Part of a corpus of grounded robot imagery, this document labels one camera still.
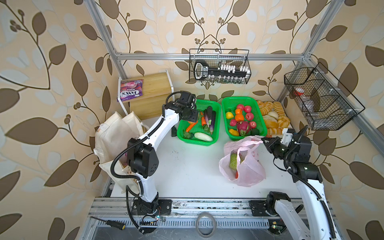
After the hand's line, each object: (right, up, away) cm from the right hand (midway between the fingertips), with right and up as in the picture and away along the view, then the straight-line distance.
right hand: (262, 139), depth 73 cm
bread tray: (+22, +11, +32) cm, 41 cm away
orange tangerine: (-3, +12, +32) cm, 34 cm away
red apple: (+5, +12, +33) cm, 36 cm away
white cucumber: (-28, -2, +23) cm, 37 cm away
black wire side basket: (+31, +17, -1) cm, 36 cm away
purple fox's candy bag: (-69, +27, +8) cm, 74 cm away
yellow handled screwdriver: (-71, -39, -4) cm, 81 cm away
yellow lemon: (-9, +13, +35) cm, 39 cm away
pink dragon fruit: (-2, +5, +23) cm, 24 cm away
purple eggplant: (-23, +12, +32) cm, 41 cm away
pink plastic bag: (-16, -7, -17) cm, 25 cm away
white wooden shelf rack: (-54, +25, +8) cm, 60 cm away
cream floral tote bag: (-77, +1, +4) cm, 77 cm away
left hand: (-34, +13, +12) cm, 38 cm away
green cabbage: (-13, -13, +8) cm, 20 cm away
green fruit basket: (-8, +22, +39) cm, 46 cm away
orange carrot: (-36, +6, +32) cm, 49 cm away
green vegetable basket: (-27, +1, +29) cm, 40 cm away
